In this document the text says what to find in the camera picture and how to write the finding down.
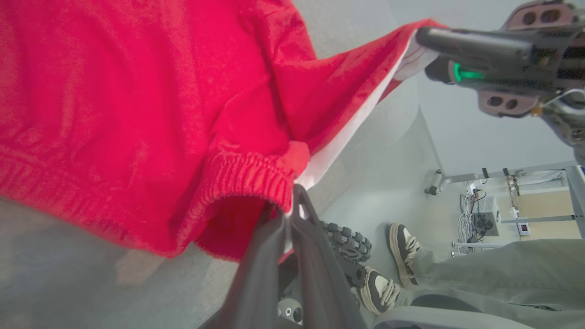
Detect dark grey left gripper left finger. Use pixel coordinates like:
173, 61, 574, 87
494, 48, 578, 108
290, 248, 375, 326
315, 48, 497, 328
199, 201, 292, 329

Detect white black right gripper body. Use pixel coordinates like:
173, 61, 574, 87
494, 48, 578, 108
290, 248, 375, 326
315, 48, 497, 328
424, 0, 585, 119

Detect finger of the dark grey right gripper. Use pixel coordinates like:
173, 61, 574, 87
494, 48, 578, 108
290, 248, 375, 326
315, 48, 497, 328
415, 26, 534, 50
418, 43, 534, 70

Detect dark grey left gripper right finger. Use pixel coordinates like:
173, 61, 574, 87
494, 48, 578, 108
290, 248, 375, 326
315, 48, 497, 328
291, 184, 368, 329

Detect red shorts white stripe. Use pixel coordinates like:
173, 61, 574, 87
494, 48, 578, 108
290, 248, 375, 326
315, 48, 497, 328
0, 0, 447, 265

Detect black robot omni wheel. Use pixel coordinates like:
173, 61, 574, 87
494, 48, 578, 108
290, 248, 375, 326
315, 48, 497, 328
320, 221, 373, 288

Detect brown white sneaker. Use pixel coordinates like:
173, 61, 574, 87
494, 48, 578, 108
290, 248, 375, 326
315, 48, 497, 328
360, 267, 404, 317
388, 222, 425, 287

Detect beige board panel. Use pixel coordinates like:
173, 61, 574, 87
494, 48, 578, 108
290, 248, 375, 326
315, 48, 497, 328
498, 190, 582, 241

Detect grey electronics box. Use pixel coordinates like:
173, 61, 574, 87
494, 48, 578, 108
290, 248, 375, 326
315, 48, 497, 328
474, 196, 502, 237

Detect grey-green person trousers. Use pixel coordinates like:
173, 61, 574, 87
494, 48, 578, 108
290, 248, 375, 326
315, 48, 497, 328
397, 239, 585, 329

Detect grey metal table frame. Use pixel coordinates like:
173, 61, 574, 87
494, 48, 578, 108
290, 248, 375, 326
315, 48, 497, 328
425, 165, 585, 256

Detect white cable bundle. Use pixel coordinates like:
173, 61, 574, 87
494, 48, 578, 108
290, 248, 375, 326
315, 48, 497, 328
458, 182, 486, 244

